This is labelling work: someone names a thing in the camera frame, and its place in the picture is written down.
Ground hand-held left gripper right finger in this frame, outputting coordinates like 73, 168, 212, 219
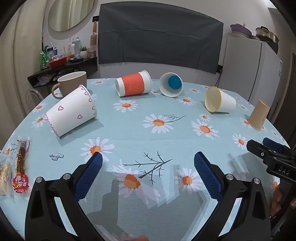
194, 152, 271, 241

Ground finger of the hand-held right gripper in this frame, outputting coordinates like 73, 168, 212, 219
263, 137, 296, 159
246, 140, 281, 166

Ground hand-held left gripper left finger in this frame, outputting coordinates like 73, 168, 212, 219
24, 152, 103, 241

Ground brown paper cup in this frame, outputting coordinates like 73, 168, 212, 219
247, 100, 270, 131

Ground white cup with yellow inside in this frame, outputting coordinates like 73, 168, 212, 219
204, 86, 237, 113

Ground white cup with pink hearts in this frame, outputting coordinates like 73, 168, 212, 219
46, 85, 97, 139

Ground white cup with blue bottom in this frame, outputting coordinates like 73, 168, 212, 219
159, 72, 183, 98

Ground white cup with orange band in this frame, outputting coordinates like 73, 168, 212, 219
115, 70, 152, 97

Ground person's right hand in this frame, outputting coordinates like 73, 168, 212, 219
270, 184, 296, 219

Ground daisy print tablecloth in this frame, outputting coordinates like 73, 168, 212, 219
0, 77, 296, 241

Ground red snack stick packet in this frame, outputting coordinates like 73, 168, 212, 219
12, 137, 30, 194

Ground white refrigerator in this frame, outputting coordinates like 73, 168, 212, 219
218, 36, 284, 121

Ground clear white snack packet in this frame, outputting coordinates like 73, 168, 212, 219
0, 159, 14, 196

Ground beige ceramic mug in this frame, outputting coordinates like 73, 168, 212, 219
51, 71, 87, 100

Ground clear plastic chair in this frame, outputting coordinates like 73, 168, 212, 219
25, 88, 45, 113

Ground steel pot with lid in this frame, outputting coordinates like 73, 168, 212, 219
255, 26, 279, 42

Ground purple basin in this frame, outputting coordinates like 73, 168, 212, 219
230, 23, 252, 39

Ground green bottle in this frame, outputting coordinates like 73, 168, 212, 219
41, 46, 50, 69

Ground wooden hairbrush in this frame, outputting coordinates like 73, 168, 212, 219
89, 21, 98, 49

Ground dark grey cloth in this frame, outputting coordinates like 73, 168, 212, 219
98, 2, 224, 75

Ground dark wall shelf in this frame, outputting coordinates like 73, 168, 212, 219
27, 57, 98, 87

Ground oval wall mirror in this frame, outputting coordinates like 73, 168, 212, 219
47, 0, 94, 32

